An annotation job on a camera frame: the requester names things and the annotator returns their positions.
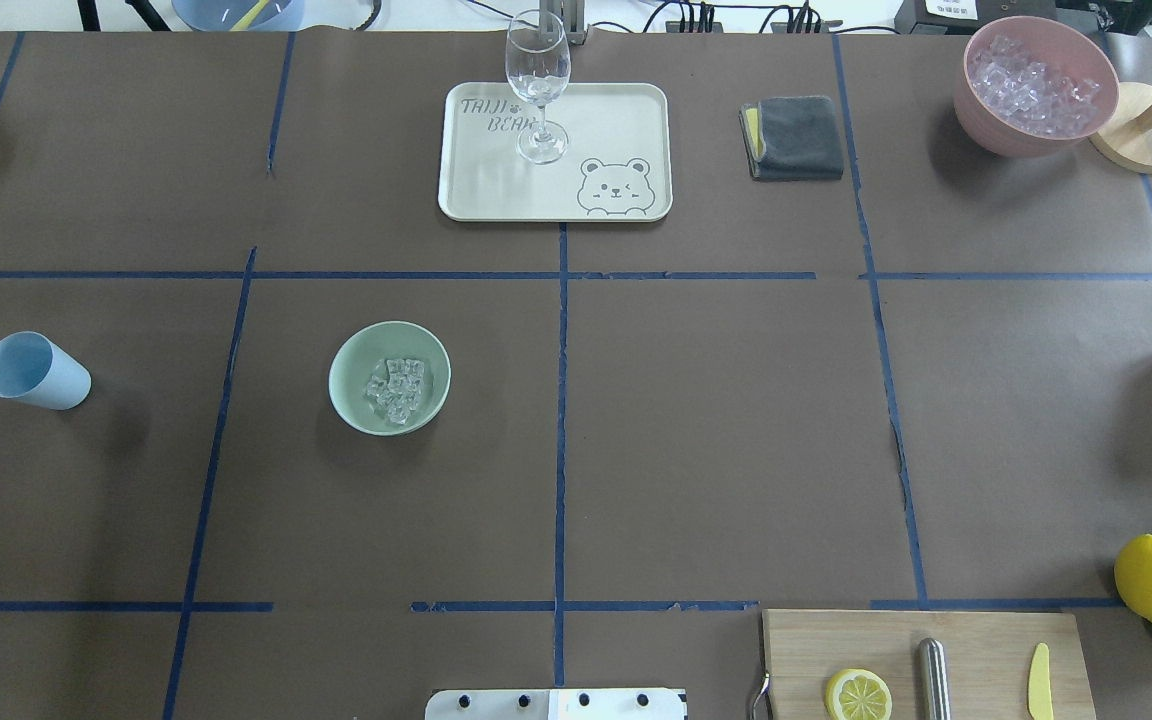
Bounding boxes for pink bowl with ice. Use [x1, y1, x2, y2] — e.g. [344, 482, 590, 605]
[954, 15, 1120, 158]

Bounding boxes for green bowl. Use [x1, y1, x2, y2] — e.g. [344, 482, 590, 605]
[328, 323, 452, 435]

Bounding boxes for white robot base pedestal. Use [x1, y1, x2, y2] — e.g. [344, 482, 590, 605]
[424, 687, 689, 719]

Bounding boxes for clear wine glass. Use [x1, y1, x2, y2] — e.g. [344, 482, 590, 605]
[506, 9, 571, 165]

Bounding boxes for wooden cutting board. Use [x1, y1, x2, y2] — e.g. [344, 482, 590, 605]
[751, 609, 1098, 720]

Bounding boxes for ice cubes in bowl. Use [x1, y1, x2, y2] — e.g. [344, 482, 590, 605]
[364, 357, 426, 427]

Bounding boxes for lemon half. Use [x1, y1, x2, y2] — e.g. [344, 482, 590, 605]
[823, 667, 893, 720]

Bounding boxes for yellow plastic fork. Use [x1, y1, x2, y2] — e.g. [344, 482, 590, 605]
[228, 0, 270, 32]

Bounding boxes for grey folded cloth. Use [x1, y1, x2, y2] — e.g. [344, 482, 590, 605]
[738, 94, 844, 182]

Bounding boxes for yellow plastic knife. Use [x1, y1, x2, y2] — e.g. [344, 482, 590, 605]
[1026, 642, 1053, 720]

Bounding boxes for aluminium frame post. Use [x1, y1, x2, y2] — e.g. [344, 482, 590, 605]
[538, 0, 589, 45]

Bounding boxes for blue bowl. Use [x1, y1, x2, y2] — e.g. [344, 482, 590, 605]
[172, 0, 306, 32]

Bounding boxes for light blue plastic cup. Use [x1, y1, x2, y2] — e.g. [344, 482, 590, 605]
[0, 331, 92, 411]

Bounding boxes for cream bear tray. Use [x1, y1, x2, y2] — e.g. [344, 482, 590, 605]
[437, 82, 673, 223]

